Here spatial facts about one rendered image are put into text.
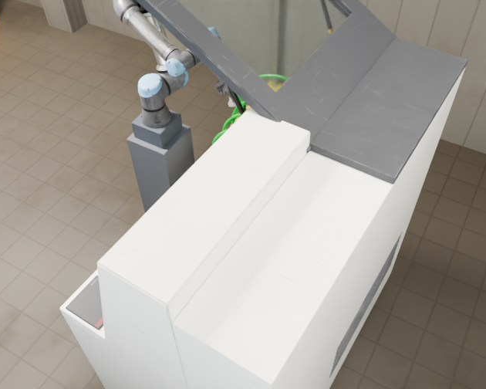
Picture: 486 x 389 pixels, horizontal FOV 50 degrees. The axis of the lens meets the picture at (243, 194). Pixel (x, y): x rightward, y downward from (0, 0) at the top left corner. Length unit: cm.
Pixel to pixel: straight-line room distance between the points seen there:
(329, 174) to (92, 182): 239
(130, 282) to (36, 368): 182
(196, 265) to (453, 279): 223
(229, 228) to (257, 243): 11
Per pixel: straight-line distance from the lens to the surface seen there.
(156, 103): 255
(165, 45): 227
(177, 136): 270
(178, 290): 123
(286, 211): 146
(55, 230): 350
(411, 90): 188
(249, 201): 138
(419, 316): 308
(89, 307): 193
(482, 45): 362
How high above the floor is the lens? 260
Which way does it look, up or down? 49 degrees down
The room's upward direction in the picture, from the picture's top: 1 degrees counter-clockwise
